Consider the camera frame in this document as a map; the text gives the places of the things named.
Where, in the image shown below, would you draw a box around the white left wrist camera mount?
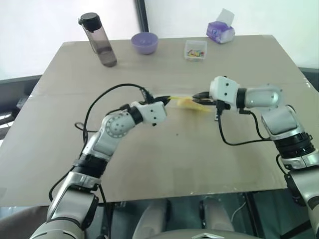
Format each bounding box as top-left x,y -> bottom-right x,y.
130,100 -> 168,127

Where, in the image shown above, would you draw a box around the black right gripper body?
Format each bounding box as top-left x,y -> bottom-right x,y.
210,98 -> 231,111

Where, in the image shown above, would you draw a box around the brown cardboard sheet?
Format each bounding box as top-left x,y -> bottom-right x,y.
29,34 -> 310,97
0,79 -> 319,208

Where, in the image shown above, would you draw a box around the yellow banana peel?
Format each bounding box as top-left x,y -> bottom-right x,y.
168,95 -> 213,113

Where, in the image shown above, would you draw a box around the small clear plastic box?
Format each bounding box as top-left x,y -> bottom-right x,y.
183,39 -> 208,62

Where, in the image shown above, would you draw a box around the purple tissue pack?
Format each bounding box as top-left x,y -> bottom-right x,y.
205,8 -> 236,45

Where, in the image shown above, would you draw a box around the purple plastic bowl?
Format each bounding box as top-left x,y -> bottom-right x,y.
131,32 -> 159,56

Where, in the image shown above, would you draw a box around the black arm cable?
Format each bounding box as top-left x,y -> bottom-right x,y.
214,99 -> 275,146
74,83 -> 154,150

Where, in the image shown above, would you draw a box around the grey rounded shell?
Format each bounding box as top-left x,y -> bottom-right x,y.
199,198 -> 235,233
132,199 -> 172,239

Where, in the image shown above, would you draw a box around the black window frame post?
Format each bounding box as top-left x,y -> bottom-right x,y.
134,0 -> 150,33

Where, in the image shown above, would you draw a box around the dark translucent water bottle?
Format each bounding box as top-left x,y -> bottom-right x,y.
77,12 -> 118,68

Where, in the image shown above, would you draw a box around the colourful small pieces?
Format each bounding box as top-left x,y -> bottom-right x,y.
187,49 -> 205,58

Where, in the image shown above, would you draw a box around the dark furniture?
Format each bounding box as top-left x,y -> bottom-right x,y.
298,66 -> 319,93
0,74 -> 43,140

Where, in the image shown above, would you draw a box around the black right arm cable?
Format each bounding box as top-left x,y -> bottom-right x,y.
214,99 -> 275,146

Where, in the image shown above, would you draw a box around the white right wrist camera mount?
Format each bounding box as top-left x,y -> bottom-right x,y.
208,75 -> 241,111

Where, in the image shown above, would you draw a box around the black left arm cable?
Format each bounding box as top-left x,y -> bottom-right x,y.
74,83 -> 154,150

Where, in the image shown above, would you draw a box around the grey robot torso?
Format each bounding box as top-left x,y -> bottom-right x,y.
149,230 -> 252,239

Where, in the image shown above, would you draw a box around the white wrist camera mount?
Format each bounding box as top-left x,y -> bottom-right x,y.
130,100 -> 168,127
208,75 -> 241,111

